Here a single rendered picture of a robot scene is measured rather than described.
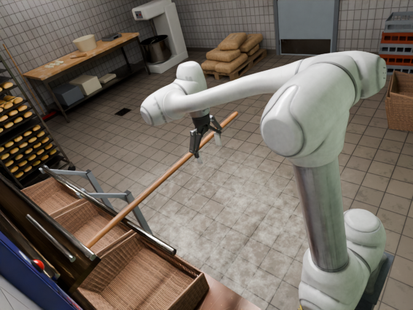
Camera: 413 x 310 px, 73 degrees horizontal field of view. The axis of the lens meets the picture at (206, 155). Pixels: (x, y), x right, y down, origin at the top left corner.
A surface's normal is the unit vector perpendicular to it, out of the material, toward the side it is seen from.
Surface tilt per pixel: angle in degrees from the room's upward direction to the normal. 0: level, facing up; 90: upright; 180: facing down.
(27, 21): 90
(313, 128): 67
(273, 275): 0
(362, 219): 6
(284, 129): 87
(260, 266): 0
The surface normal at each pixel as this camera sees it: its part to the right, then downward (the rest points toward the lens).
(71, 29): 0.77, 0.25
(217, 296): -0.21, -0.78
